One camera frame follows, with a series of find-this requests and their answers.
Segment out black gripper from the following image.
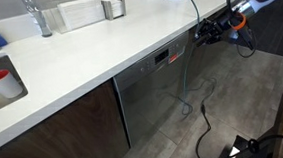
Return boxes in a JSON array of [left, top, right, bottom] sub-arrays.
[[192, 14, 234, 48]]

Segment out red warning sticker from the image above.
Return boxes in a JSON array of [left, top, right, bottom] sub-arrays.
[[167, 52, 179, 64]]

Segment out stainless steel built-in appliance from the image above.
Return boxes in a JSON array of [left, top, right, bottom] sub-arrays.
[[109, 29, 201, 149]]

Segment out grey napkin holder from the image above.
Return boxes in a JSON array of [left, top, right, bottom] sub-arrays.
[[100, 0, 127, 23]]

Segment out black box white label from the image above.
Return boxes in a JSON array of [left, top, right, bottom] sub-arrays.
[[219, 132, 275, 158]]

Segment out white dish rack tray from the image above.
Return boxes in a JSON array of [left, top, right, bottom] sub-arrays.
[[50, 0, 108, 34]]

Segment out chrome sink faucet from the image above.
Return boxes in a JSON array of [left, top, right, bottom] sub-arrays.
[[20, 0, 53, 40]]

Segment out dark lower cabinet doors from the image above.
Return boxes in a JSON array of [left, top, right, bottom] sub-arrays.
[[0, 77, 132, 158]]

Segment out white cup red inside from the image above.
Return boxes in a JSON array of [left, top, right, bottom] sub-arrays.
[[0, 67, 25, 100]]

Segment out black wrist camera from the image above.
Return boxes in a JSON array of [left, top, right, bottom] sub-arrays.
[[225, 28, 247, 46]]

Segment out orange wrist mount ring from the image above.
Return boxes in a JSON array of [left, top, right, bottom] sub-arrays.
[[228, 11, 248, 33]]

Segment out teal cable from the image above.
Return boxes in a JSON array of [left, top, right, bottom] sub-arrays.
[[170, 0, 208, 121]]

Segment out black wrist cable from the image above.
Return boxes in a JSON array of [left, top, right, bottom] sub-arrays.
[[225, 0, 258, 60]]

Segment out black floor cable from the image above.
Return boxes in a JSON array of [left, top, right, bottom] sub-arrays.
[[190, 76, 223, 158]]

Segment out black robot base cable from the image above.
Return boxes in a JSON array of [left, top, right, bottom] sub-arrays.
[[219, 133, 283, 158]]

